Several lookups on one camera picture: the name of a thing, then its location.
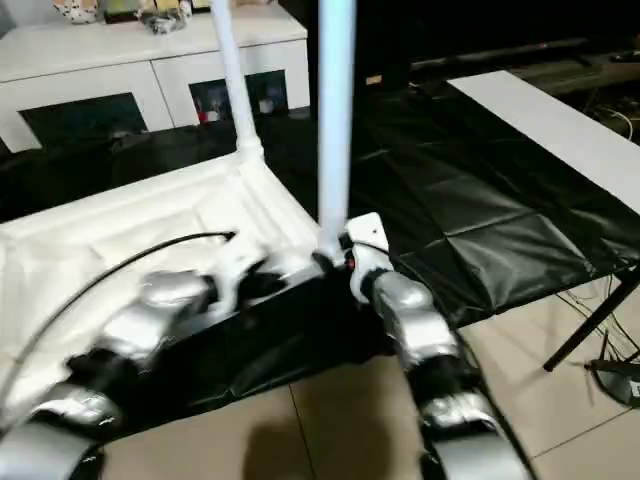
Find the white plastic table leg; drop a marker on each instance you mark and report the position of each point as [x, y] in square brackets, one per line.
[235, 75]
[335, 100]

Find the white plastic table top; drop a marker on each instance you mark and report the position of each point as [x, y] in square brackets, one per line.
[100, 220]

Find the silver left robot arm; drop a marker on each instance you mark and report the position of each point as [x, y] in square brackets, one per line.
[140, 315]

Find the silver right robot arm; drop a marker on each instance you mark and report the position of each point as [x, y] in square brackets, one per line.
[415, 310]

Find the black work mat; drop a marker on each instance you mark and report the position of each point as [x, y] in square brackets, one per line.
[475, 200]

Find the white cup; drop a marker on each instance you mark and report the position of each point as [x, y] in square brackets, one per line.
[265, 106]

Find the white jar red label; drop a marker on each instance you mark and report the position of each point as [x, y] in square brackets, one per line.
[202, 116]

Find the small yellow box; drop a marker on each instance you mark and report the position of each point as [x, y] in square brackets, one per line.
[374, 79]

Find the white side table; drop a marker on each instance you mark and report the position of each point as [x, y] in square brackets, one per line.
[550, 125]

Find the dark low bench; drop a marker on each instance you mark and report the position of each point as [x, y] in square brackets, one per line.
[525, 62]

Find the white sideboard cabinet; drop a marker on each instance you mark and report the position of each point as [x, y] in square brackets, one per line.
[125, 55]

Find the grey tangled bundle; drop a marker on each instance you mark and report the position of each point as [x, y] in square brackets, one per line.
[162, 23]

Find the gold trophy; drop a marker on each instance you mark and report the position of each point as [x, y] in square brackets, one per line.
[161, 6]
[201, 5]

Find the small pale figurine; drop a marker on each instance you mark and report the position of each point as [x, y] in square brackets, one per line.
[185, 7]

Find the black tripod base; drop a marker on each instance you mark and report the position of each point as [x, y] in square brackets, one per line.
[620, 382]

